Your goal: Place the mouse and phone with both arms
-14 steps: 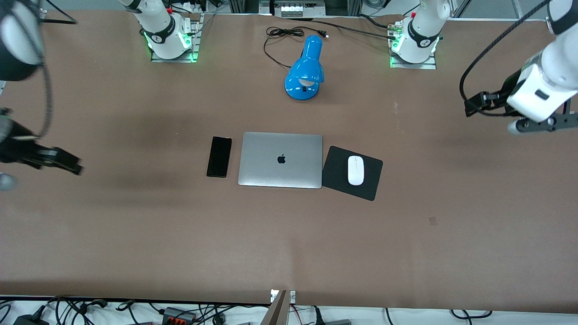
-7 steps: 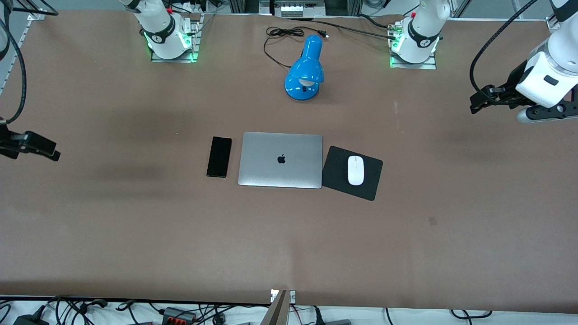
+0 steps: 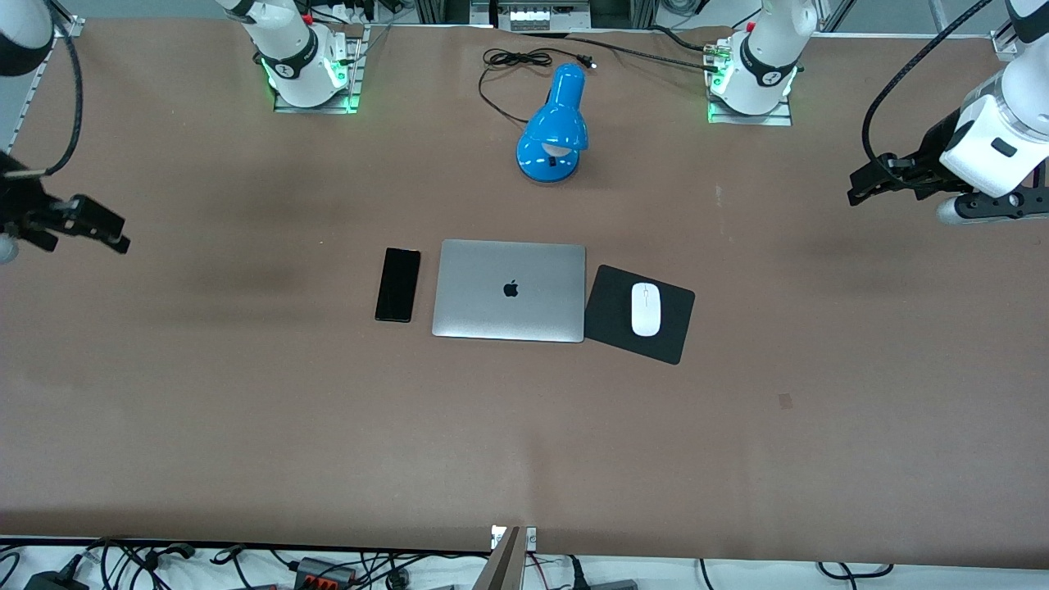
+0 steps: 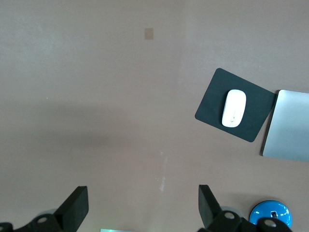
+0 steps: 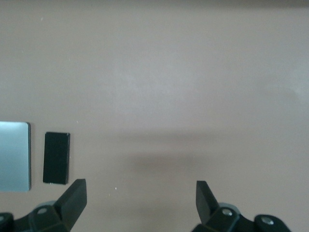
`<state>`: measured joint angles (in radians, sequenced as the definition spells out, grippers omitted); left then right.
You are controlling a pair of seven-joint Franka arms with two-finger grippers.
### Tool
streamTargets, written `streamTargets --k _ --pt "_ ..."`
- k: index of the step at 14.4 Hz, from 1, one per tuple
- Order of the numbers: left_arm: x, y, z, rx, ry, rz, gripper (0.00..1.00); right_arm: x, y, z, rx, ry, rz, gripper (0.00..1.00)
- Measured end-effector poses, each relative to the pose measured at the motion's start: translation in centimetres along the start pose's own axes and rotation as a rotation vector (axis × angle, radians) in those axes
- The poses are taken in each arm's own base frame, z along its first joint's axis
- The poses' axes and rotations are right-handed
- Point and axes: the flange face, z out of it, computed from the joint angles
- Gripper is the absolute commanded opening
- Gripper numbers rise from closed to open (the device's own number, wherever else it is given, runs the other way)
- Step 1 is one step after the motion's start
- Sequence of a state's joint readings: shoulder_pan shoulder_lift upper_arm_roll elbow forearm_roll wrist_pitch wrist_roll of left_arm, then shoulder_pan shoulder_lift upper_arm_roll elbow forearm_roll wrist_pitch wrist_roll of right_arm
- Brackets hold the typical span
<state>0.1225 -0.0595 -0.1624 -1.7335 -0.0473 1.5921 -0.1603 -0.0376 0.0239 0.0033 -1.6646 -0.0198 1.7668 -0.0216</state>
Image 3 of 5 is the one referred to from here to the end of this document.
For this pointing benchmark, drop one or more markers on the white computer mouse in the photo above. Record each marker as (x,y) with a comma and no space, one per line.
(646,310)

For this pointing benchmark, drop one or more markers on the black smartphone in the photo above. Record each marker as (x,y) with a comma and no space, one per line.
(398,285)

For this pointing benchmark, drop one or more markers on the black mouse pad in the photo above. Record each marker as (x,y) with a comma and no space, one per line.
(608,319)

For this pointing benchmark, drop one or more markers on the white power strip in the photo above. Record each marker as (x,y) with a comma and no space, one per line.
(351,11)

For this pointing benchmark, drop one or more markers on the blue desk lamp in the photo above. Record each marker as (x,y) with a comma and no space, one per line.
(557,123)

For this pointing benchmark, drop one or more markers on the black power adapter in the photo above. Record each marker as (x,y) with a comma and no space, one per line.
(57,582)

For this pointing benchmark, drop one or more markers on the grey electronics box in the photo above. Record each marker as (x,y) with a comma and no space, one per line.
(541,15)

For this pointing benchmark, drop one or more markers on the silver closed laptop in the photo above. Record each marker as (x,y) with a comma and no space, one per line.
(492,295)

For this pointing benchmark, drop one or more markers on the grey connector block orange levers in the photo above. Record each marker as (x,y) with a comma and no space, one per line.
(324,572)

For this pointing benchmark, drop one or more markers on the black plug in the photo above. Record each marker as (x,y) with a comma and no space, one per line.
(578,574)

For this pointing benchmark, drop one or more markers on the aluminium table edge rail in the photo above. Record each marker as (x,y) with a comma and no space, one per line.
(38,82)
(1004,45)

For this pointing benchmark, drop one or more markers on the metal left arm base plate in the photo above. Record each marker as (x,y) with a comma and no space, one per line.
(754,120)

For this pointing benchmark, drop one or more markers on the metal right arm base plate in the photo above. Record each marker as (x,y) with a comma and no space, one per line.
(354,82)

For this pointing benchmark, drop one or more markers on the grey camera stand post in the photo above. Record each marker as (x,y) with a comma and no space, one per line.
(504,565)

